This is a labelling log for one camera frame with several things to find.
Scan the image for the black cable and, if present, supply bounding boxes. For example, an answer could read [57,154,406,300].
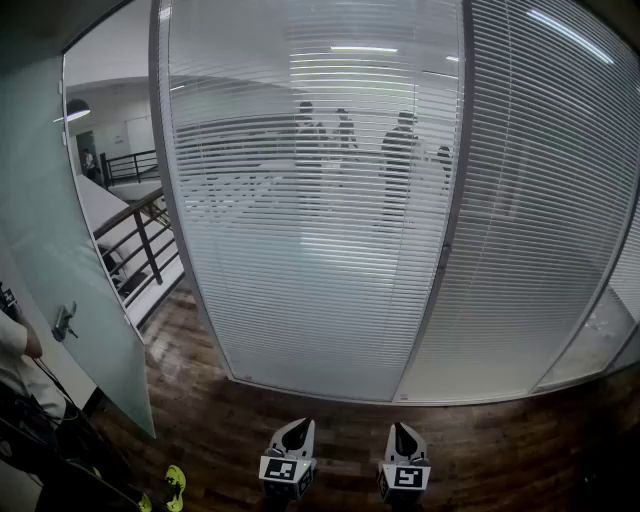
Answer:
[29,354,81,424]

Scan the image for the frosted glass door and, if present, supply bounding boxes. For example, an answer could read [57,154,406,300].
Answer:
[0,54,156,439]

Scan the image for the black railing with wooden handrail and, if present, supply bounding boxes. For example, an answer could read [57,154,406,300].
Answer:
[92,187,181,311]

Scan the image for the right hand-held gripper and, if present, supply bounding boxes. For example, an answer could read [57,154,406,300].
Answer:
[376,422,432,504]

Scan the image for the grey aluminium frame post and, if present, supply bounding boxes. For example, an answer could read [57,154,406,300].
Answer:
[392,0,476,401]
[148,0,236,381]

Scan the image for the metal door handle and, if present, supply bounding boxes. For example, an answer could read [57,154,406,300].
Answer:
[51,300,80,344]

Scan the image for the ceiling light strips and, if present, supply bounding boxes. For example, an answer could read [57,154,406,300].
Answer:
[169,44,461,91]

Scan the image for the black metal railing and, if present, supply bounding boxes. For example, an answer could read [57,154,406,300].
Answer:
[99,149,160,190]

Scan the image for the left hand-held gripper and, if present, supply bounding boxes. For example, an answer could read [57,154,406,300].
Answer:
[258,418,318,501]

